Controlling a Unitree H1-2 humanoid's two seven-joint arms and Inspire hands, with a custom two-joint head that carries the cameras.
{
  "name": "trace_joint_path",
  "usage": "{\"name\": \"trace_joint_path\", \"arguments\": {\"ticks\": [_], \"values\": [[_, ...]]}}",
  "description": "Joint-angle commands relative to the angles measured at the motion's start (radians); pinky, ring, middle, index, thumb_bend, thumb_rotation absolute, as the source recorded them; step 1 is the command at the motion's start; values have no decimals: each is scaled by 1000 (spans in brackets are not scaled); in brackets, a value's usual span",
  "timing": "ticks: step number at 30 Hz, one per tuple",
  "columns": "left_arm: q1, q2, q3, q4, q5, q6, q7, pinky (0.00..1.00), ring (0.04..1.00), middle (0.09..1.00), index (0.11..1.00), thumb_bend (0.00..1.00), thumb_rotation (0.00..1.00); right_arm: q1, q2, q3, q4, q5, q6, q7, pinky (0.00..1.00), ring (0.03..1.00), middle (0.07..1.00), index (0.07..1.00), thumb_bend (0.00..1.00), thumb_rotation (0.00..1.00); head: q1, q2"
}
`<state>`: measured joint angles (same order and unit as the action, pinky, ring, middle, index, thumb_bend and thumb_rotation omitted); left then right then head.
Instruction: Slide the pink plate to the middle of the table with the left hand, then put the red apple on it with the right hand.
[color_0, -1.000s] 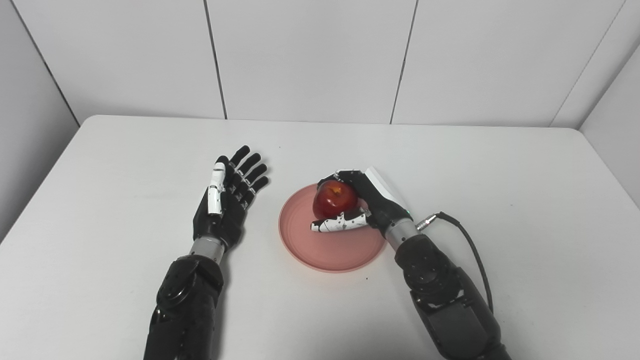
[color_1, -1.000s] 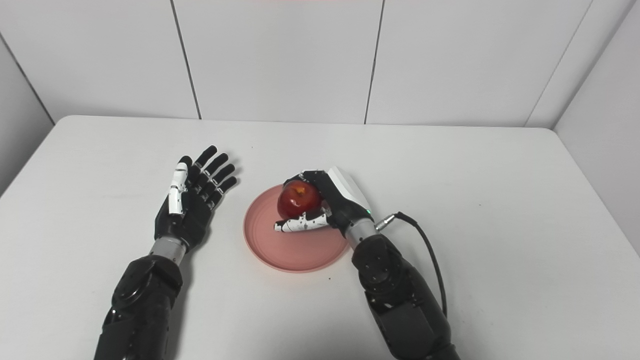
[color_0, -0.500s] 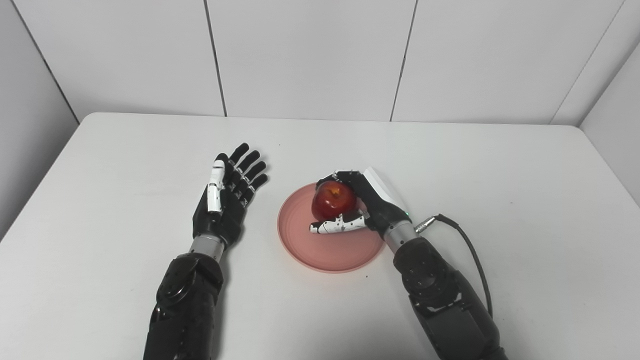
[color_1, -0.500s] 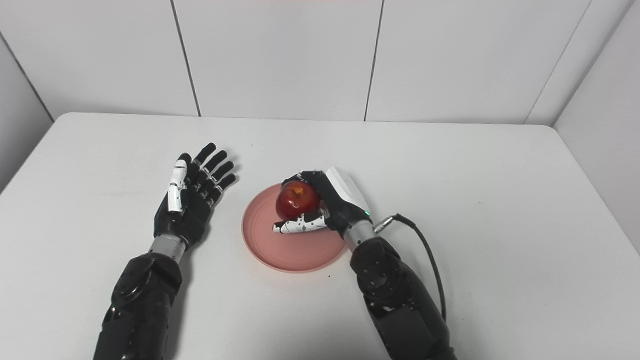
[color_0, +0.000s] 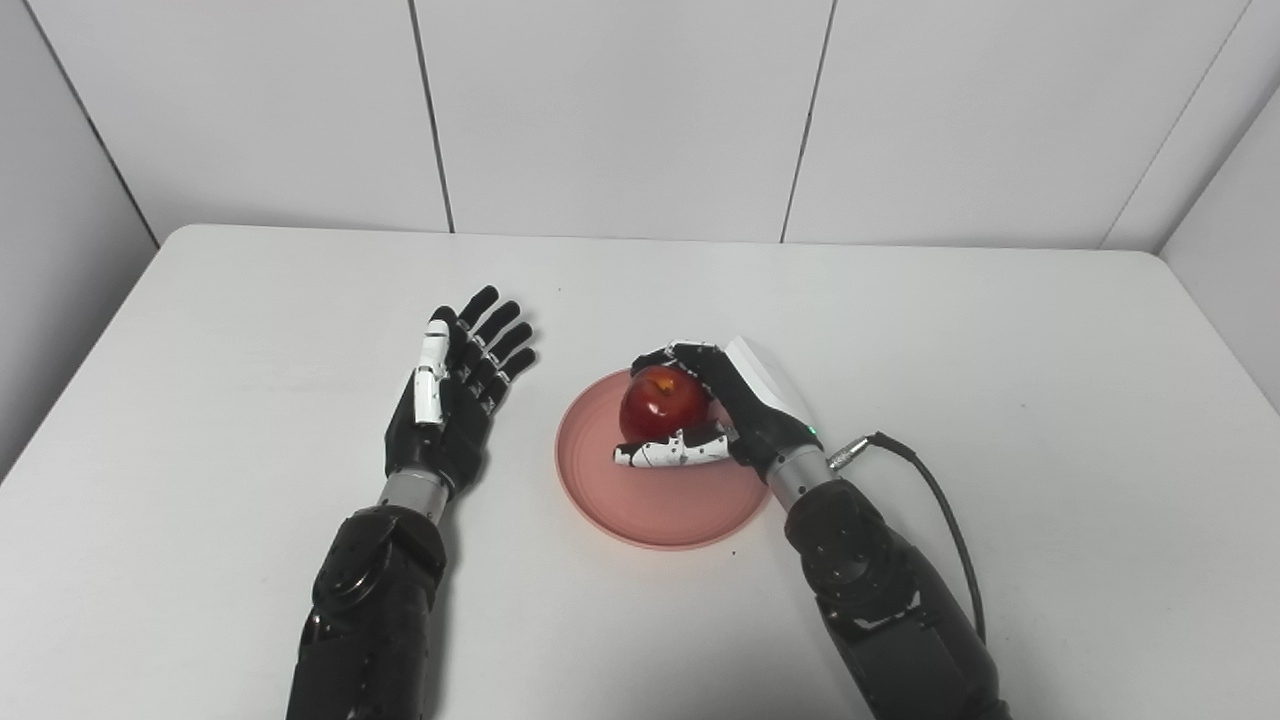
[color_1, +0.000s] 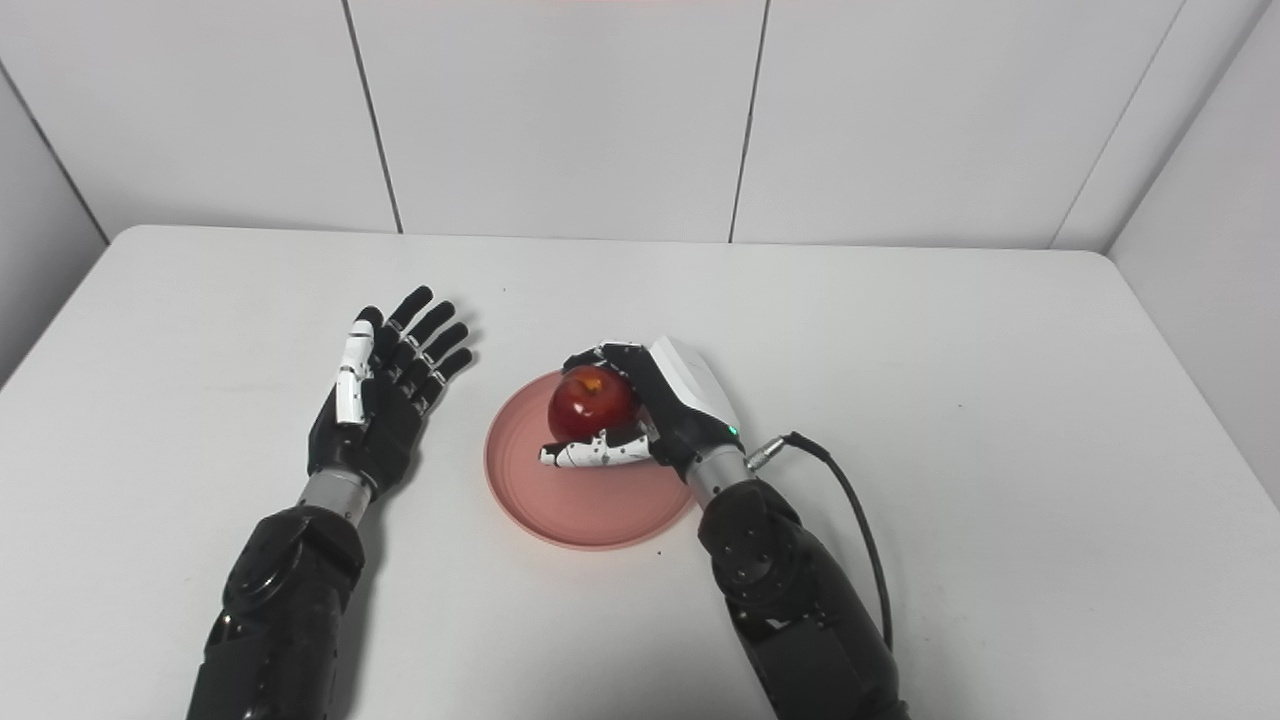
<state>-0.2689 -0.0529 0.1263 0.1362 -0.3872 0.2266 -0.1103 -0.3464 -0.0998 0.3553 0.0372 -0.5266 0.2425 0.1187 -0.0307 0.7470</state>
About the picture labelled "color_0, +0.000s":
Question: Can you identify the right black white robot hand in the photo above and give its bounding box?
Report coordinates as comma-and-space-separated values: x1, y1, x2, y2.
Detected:
613, 337, 823, 484

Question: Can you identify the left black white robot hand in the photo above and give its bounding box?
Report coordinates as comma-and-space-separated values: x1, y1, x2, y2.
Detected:
384, 285, 538, 494

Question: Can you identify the red apple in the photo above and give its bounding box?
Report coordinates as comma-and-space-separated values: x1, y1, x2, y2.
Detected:
619, 364, 714, 444

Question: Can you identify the pink plastic plate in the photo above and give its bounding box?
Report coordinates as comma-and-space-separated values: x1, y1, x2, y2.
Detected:
555, 368, 773, 551

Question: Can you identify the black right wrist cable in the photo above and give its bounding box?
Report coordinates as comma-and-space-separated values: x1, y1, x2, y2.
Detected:
827, 431, 989, 646

